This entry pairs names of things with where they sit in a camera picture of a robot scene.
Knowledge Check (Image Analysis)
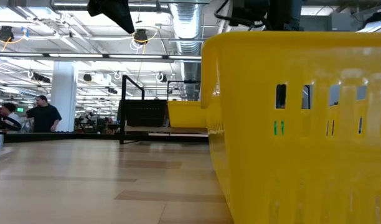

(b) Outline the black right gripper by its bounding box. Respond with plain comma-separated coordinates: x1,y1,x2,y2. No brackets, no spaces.
269,0,303,31

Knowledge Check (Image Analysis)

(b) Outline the yellow plastic basket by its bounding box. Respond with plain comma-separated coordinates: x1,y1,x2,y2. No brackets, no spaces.
200,30,381,224
167,104,207,128
167,100,207,106

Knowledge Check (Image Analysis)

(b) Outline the long ceiling light bar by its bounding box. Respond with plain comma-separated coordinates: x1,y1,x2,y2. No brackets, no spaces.
0,52,202,62

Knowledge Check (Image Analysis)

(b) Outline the white square pillar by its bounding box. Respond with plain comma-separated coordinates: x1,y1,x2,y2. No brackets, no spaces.
48,60,78,133

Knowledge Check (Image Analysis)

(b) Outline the person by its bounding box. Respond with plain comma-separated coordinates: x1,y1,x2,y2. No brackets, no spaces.
22,95,62,133
0,102,22,131

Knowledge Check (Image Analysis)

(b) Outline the black hanging cable reel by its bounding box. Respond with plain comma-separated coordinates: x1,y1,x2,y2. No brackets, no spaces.
133,28,149,45
0,26,14,43

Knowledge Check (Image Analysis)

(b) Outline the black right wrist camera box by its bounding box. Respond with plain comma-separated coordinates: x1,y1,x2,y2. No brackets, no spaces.
230,0,271,27

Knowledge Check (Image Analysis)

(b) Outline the silver ribbed ventilation duct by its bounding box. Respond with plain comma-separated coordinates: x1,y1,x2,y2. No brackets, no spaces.
169,2,204,100

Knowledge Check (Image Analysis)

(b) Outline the wooden shelf with black frame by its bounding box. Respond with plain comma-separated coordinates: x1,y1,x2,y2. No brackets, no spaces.
120,75,209,144

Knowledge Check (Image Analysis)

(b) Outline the black aluminium table frame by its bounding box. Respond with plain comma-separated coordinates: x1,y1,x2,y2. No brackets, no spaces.
0,132,210,144

